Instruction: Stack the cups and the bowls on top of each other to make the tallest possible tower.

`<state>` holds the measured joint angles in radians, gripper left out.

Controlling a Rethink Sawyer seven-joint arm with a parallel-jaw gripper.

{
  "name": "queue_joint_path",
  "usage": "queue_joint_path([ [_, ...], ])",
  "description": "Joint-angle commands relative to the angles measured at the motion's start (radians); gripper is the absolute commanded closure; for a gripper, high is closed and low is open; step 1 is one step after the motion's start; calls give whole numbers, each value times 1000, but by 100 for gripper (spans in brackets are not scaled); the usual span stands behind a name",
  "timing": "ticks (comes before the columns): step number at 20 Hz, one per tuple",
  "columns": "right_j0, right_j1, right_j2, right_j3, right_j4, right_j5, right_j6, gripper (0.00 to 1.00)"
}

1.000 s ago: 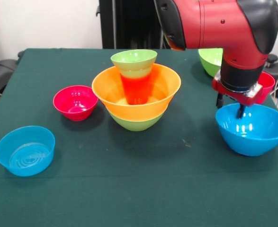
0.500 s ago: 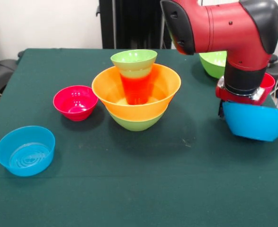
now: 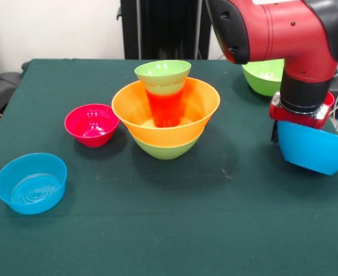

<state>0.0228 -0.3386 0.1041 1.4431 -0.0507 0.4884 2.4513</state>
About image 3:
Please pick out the red plastic cup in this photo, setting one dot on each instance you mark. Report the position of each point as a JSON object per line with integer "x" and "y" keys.
{"x": 331, "y": 99}

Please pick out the large blue plastic bowl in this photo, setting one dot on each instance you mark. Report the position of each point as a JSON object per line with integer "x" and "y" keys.
{"x": 312, "y": 152}

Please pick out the small blue plastic bowl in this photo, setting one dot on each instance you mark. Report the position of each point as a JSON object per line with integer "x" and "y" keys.
{"x": 30, "y": 204}

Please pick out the large orange plastic bowl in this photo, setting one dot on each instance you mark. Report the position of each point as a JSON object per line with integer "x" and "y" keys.
{"x": 128, "y": 100}

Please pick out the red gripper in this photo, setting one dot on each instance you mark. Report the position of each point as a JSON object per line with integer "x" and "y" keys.
{"x": 298, "y": 118}

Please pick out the large green plastic bowl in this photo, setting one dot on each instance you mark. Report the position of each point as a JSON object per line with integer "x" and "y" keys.
{"x": 263, "y": 80}
{"x": 166, "y": 152}

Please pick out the orange plastic cup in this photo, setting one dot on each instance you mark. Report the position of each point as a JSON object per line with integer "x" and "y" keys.
{"x": 166, "y": 109}

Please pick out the black chair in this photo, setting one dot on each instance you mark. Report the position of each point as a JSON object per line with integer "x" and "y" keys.
{"x": 1, "y": 86}

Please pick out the dark green table cloth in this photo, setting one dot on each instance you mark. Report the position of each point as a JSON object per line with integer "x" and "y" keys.
{"x": 214, "y": 230}

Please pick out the small green plastic bowl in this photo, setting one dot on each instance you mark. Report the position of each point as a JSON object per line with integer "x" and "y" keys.
{"x": 163, "y": 82}

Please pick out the small pink plastic bowl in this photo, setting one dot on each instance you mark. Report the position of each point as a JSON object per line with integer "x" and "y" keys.
{"x": 91, "y": 138}

